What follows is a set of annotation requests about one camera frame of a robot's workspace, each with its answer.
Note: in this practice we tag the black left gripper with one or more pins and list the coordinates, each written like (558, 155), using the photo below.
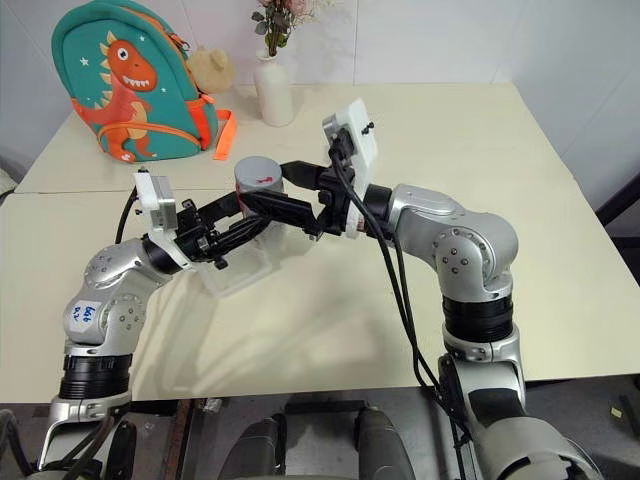
(199, 241)

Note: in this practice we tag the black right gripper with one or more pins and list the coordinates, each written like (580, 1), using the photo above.
(327, 202)

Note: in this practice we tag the grey cylindrical container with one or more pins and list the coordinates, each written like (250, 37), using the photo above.
(259, 175)

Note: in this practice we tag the clear plastic jar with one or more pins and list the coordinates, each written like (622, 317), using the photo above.
(276, 241)

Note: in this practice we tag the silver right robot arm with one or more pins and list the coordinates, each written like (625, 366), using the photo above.
(475, 235)

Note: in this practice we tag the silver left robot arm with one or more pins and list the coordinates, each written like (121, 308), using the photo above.
(116, 272)

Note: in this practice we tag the clear plastic box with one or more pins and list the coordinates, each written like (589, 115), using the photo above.
(241, 274)

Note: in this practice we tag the white ribbed vase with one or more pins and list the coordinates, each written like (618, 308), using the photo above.
(273, 90)

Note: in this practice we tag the beige plush toy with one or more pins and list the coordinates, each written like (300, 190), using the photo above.
(212, 70)

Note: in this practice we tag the teal dinosaur backpack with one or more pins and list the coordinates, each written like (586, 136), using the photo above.
(140, 85)

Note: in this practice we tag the dried flower bouquet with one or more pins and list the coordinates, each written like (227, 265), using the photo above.
(277, 20)

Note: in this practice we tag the dark rounded shape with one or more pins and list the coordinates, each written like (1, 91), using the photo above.
(382, 442)
(260, 447)

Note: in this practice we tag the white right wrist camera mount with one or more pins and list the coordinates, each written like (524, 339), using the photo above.
(363, 145)

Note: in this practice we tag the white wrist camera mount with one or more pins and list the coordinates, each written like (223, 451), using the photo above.
(363, 145)
(145, 192)

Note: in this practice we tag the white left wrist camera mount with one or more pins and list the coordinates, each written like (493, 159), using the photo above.
(145, 192)

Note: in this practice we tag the dark metal frame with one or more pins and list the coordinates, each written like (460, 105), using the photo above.
(620, 205)

